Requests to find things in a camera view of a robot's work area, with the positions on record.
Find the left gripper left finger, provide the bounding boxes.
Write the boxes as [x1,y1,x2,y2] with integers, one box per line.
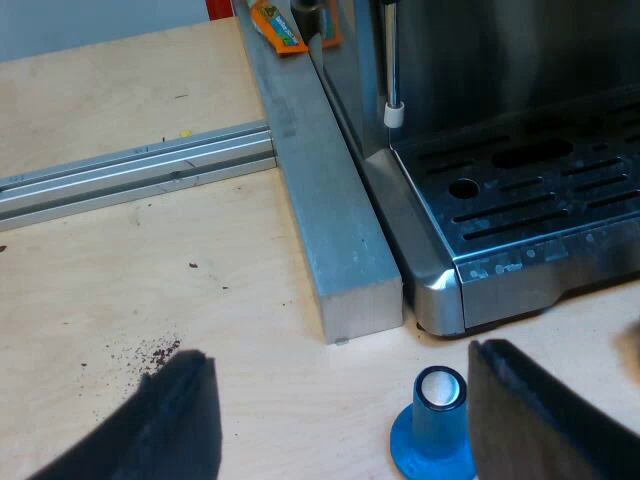
[27,350,223,480]

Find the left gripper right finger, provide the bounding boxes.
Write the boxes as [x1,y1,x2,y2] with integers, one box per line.
[467,339,640,480]

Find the steel espresso machine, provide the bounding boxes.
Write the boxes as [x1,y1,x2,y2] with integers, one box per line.
[292,0,640,340]

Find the blue tamper with steel top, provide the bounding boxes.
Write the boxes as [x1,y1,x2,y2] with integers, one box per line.
[390,365,478,480]

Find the metal block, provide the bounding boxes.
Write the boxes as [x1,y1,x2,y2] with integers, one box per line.
[234,0,405,346]

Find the aluminium rail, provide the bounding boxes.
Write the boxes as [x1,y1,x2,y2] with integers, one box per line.
[0,121,279,233]

